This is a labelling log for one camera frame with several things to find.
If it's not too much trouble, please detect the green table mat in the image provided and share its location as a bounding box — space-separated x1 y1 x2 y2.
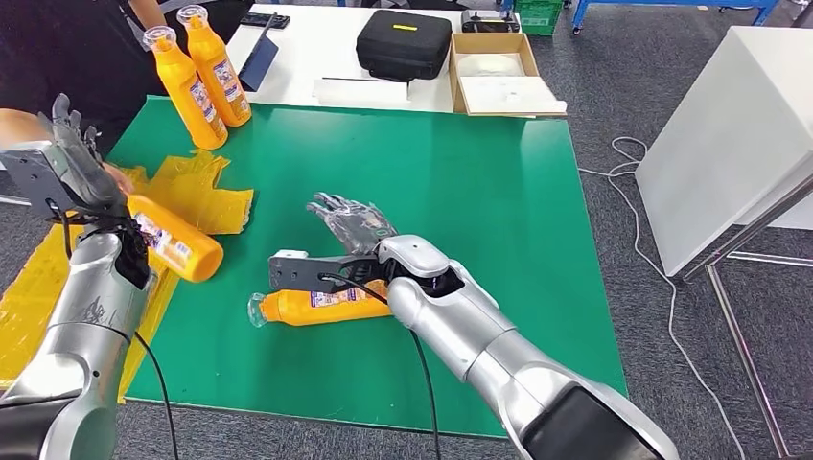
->
107 95 629 439

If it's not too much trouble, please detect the white foam block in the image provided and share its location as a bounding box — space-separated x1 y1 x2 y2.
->
456 75 568 116

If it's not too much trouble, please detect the black phone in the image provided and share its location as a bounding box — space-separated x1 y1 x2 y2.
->
240 12 292 31

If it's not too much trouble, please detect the dark blue tablet folio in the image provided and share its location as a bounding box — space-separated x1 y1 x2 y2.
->
237 13 281 94

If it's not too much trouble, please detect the person's right hand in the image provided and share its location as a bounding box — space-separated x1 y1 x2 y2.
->
101 161 136 196

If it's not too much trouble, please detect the black carrying case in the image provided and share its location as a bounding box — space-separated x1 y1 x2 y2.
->
355 9 453 81

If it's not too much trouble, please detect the white table with metal legs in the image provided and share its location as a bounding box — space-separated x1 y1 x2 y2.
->
635 25 813 460

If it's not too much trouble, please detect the round white plate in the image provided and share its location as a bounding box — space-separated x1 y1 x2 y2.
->
454 52 526 78

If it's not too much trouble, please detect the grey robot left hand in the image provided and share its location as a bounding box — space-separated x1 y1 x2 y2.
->
37 93 131 220

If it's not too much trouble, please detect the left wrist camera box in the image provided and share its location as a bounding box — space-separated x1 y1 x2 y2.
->
0 140 71 220

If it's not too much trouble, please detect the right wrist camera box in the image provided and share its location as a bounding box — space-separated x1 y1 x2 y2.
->
267 248 383 294

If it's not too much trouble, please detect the person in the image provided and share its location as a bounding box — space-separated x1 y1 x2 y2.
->
0 0 173 196

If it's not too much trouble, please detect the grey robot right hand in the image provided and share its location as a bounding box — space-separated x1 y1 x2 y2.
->
306 192 400 257

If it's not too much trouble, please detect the green plastic crate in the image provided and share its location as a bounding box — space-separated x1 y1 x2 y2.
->
514 0 567 36

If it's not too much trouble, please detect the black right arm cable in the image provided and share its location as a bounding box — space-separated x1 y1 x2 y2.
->
317 272 443 460

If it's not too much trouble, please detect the yellow plastic sheet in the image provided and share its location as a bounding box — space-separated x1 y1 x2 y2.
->
0 150 255 403

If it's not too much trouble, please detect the black controller device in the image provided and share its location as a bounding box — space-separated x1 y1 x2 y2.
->
460 9 523 35

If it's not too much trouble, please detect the white desk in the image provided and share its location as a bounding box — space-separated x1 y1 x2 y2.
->
226 5 466 114

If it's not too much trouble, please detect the orange bottle with label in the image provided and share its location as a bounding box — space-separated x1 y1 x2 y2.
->
126 193 224 285
142 25 230 151
176 5 253 128
247 279 393 329

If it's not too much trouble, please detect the blue metal frame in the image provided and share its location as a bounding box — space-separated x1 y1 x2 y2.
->
571 0 783 35

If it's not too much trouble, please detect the white floor cable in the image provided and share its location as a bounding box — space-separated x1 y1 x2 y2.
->
576 134 751 460

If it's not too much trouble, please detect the open cardboard box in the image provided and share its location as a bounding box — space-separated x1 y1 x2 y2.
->
448 32 569 119

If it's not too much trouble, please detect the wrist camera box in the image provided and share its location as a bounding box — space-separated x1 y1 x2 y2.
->
267 248 383 294
0 140 71 220

